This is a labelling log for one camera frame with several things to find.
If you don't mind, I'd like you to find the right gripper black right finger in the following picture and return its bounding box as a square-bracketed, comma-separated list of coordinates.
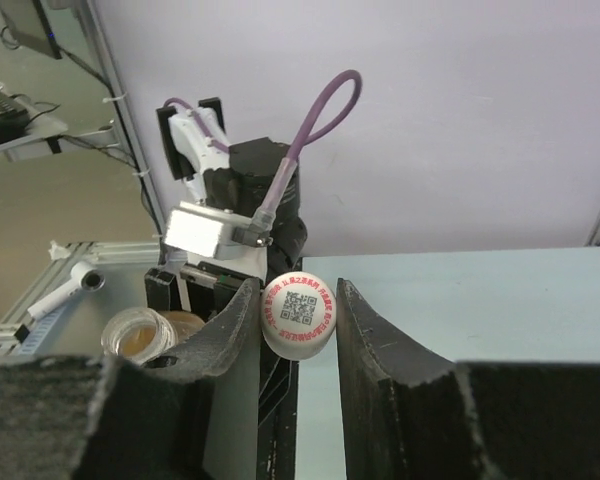
[336, 279, 600, 479]

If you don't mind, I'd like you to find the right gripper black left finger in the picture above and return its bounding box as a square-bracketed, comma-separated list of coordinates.
[0, 279, 260, 479]

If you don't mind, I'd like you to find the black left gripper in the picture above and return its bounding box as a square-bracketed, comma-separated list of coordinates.
[144, 261, 264, 320]

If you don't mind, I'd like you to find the yellow tea bottle red label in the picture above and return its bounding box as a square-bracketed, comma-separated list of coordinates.
[101, 307, 205, 365]

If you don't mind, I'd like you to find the white tea bottle cap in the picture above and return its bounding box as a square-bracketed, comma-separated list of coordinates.
[260, 272, 337, 361]

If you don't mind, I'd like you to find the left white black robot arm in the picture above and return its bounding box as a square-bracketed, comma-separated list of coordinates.
[147, 97, 308, 321]

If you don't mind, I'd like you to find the white handheld device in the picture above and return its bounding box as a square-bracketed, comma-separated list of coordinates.
[27, 261, 105, 320]

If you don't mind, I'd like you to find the grey keyboard tray shelf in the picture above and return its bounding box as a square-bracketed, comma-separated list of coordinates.
[0, 95, 124, 162]

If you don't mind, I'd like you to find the black monitor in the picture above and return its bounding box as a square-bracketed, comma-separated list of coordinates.
[0, 0, 62, 60]

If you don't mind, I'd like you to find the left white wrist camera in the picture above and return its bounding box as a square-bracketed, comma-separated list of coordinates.
[163, 202, 267, 281]

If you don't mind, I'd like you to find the grey slotted cable duct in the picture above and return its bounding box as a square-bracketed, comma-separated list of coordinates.
[16, 307, 66, 356]

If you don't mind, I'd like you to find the black mounting base rail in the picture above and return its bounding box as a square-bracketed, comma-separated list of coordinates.
[256, 341, 299, 480]

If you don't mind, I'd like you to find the left aluminium frame post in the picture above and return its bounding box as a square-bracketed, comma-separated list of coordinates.
[76, 1, 166, 235]

